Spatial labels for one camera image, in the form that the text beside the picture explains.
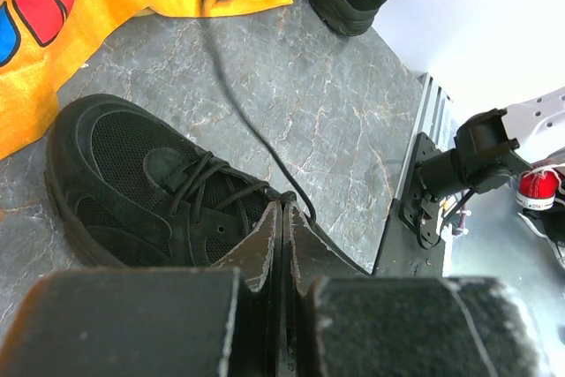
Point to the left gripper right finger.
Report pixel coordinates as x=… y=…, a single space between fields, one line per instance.
x=309 y=259

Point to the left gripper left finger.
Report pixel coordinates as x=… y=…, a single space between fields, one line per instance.
x=252 y=339

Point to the black shoelace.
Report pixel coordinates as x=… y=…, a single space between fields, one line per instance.
x=209 y=42

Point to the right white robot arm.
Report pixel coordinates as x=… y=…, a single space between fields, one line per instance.
x=519 y=140

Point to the orange Mickey Mouse pillow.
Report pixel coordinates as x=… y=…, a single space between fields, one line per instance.
x=44 y=42

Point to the red canvas sneaker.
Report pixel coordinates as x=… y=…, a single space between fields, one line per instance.
x=541 y=189

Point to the black and white sneaker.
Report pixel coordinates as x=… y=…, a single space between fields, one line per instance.
x=549 y=225

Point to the right aluminium frame post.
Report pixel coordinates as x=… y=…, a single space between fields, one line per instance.
x=435 y=117

